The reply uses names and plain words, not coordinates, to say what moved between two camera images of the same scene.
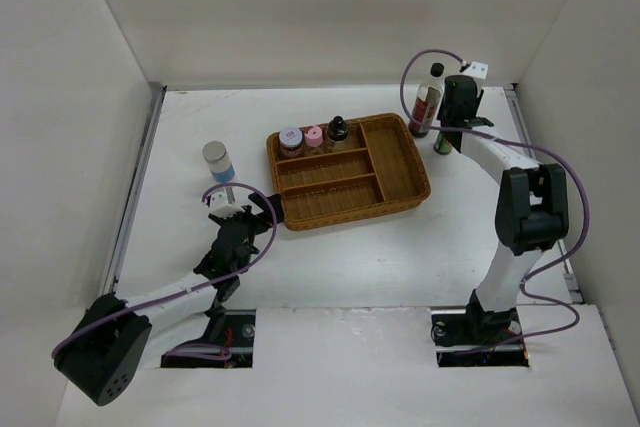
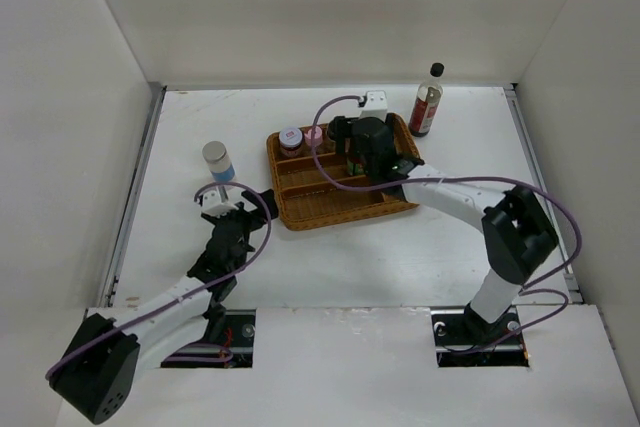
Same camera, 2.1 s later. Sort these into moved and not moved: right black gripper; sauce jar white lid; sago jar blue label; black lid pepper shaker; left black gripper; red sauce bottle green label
Moved: red sauce bottle green label; right black gripper
Not moved: black lid pepper shaker; sauce jar white lid; left black gripper; sago jar blue label
